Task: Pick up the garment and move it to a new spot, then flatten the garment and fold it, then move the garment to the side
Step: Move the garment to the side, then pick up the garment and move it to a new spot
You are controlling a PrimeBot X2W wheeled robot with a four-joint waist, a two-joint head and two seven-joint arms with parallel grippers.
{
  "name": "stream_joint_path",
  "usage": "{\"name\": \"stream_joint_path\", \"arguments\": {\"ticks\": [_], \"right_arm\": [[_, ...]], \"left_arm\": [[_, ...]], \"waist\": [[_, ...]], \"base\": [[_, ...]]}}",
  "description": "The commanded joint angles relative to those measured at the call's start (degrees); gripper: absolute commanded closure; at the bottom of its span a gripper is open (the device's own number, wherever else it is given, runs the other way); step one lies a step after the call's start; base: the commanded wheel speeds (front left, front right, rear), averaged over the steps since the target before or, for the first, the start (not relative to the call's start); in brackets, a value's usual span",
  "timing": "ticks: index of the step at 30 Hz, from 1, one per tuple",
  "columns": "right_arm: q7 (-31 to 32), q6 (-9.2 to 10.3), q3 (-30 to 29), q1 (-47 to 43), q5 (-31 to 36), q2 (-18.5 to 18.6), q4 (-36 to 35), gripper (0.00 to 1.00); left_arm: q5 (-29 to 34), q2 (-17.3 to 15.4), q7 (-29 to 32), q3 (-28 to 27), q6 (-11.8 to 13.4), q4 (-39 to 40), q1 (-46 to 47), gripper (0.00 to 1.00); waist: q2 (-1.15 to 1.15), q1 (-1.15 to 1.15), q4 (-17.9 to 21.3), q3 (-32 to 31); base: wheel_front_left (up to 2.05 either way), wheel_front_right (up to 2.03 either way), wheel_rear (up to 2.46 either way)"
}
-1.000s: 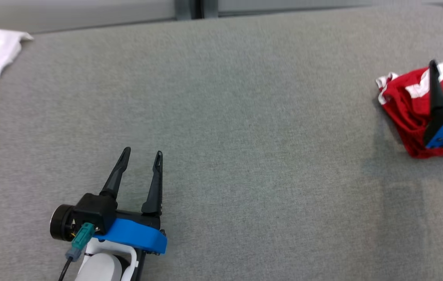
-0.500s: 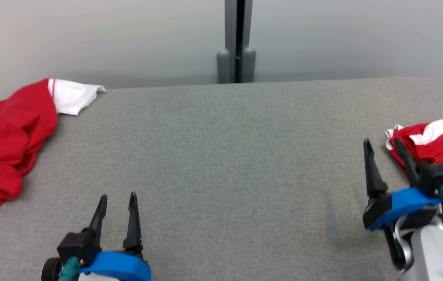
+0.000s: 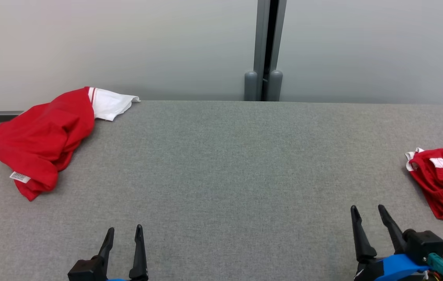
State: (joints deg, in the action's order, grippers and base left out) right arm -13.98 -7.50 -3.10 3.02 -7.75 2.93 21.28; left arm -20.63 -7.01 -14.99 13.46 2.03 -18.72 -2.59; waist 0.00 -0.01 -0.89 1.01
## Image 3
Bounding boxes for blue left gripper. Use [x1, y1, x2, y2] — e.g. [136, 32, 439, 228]
[97, 224, 149, 281]

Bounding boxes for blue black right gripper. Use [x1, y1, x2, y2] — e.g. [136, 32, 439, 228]
[350, 204, 429, 281]

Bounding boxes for red jersey with white sleeves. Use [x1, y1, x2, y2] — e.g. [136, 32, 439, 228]
[0, 87, 141, 201]

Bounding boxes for teal camera cable connector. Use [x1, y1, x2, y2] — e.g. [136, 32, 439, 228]
[427, 253, 443, 281]

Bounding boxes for grey partition post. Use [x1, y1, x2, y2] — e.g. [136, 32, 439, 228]
[244, 0, 288, 102]

